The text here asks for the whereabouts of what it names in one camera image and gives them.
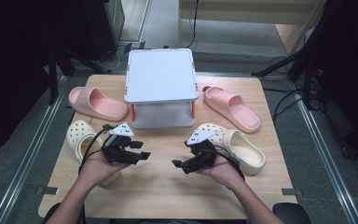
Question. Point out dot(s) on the black metal stand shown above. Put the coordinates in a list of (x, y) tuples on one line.
[(53, 84)]

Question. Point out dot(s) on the black tripod stand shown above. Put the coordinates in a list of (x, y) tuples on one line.
[(276, 64)]

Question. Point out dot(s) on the black chair armrest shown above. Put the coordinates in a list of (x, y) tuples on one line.
[(51, 214), (292, 214)]

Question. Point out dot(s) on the black cabinet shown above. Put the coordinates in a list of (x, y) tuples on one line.
[(105, 25)]

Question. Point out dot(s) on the black bracket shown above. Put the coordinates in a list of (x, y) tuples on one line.
[(127, 47)]

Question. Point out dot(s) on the person's right hand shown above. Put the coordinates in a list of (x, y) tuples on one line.
[(223, 174)]

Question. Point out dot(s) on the person's left hand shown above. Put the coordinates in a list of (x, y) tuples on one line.
[(98, 169)]

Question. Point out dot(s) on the cream clog shoe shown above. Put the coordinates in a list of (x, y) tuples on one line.
[(79, 137), (245, 152)]

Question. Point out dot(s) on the white two-tier shoe rack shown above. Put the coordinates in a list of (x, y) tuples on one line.
[(160, 76)]

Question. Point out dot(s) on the metal floor rail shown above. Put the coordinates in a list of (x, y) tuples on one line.
[(325, 155), (31, 155)]

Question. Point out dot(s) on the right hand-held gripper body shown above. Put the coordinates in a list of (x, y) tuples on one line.
[(203, 154)]

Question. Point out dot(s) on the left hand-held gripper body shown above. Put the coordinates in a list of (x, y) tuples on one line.
[(118, 152)]

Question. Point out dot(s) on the beige wooden platform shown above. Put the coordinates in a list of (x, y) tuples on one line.
[(230, 15)]

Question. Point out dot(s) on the pink slide sandal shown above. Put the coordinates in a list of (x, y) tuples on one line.
[(98, 104), (233, 107)]

